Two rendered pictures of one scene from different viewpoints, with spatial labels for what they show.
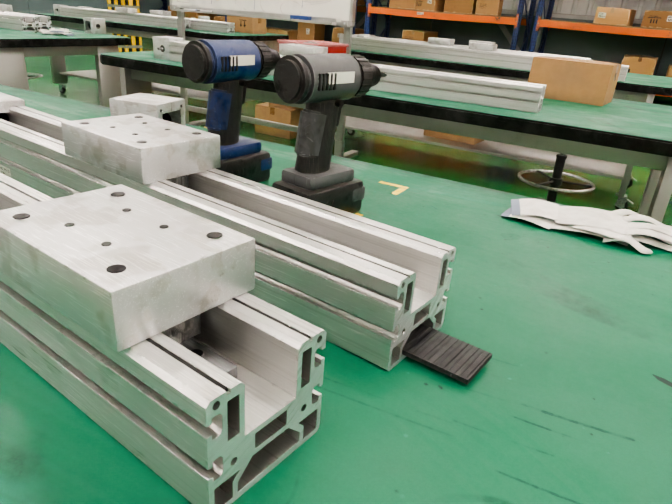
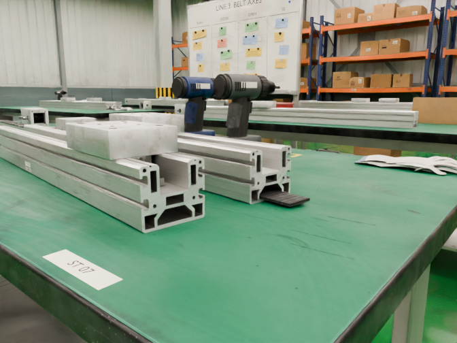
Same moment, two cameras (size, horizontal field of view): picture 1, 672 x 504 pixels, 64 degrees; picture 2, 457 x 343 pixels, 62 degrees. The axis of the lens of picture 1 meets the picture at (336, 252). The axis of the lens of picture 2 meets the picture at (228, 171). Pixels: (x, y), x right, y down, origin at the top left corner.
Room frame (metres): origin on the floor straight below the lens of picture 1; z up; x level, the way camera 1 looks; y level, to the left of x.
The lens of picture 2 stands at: (-0.20, -0.14, 0.95)
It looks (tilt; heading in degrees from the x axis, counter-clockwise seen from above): 12 degrees down; 13
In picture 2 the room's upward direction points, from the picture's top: straight up
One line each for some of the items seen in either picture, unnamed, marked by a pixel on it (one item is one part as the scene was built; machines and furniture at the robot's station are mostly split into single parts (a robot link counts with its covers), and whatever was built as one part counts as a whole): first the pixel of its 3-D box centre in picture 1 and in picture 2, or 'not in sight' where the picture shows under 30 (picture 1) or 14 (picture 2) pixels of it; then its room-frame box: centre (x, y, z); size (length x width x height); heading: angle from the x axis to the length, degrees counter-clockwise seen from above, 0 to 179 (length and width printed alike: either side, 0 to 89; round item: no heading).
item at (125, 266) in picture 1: (121, 269); (120, 145); (0.35, 0.15, 0.87); 0.16 x 0.11 x 0.07; 54
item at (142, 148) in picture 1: (142, 155); (146, 128); (0.65, 0.25, 0.87); 0.16 x 0.11 x 0.07; 54
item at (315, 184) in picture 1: (335, 135); (250, 118); (0.76, 0.01, 0.89); 0.20 x 0.08 x 0.22; 140
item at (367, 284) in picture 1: (145, 194); (147, 148); (0.65, 0.25, 0.82); 0.80 x 0.10 x 0.09; 54
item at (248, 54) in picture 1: (243, 112); (205, 116); (0.88, 0.17, 0.89); 0.20 x 0.08 x 0.22; 146
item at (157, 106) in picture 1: (145, 125); not in sight; (1.01, 0.37, 0.83); 0.11 x 0.10 x 0.10; 164
